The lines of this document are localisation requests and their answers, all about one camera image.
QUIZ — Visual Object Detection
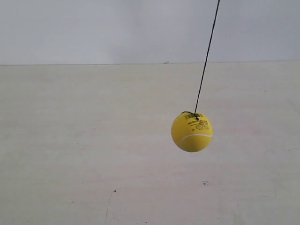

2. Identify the yellow tennis ball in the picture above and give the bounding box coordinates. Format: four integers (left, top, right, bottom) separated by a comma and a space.
171, 111, 213, 153

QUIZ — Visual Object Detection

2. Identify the thin black hanging string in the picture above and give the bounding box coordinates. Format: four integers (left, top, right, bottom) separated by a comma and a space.
180, 0, 221, 121

